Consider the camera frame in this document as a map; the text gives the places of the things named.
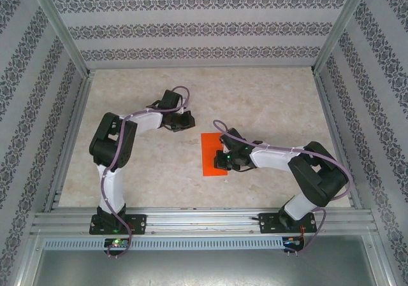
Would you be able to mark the orange square paper sheet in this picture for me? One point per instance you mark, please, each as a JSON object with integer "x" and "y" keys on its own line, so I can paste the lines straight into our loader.
{"x": 208, "y": 152}

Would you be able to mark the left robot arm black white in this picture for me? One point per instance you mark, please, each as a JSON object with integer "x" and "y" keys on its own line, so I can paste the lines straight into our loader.
{"x": 111, "y": 139}

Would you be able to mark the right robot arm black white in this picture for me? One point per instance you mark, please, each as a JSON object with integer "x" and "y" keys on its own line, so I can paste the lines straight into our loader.
{"x": 318, "y": 177}

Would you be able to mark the small controller board with LEDs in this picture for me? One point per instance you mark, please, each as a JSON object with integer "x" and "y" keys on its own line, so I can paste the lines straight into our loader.
{"x": 291, "y": 242}
{"x": 116, "y": 243}

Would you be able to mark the grey metal panel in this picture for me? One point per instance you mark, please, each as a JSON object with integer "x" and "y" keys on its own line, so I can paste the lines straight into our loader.
{"x": 204, "y": 270}

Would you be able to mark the long aluminium mounting rail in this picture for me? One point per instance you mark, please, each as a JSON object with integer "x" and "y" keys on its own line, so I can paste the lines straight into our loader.
{"x": 197, "y": 222}

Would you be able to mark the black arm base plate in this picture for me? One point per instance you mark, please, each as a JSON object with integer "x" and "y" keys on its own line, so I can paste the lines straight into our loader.
{"x": 267, "y": 224}
{"x": 140, "y": 224}

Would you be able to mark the aluminium table side rail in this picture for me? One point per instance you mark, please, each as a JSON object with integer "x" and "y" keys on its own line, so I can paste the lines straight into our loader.
{"x": 71, "y": 139}
{"x": 331, "y": 123}

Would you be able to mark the aluminium frame post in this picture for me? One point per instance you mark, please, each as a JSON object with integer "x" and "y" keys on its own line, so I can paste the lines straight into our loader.
{"x": 62, "y": 28}
{"x": 339, "y": 28}

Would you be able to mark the aluminium frame bar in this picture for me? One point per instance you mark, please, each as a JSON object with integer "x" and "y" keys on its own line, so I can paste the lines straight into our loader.
{"x": 381, "y": 260}
{"x": 27, "y": 260}

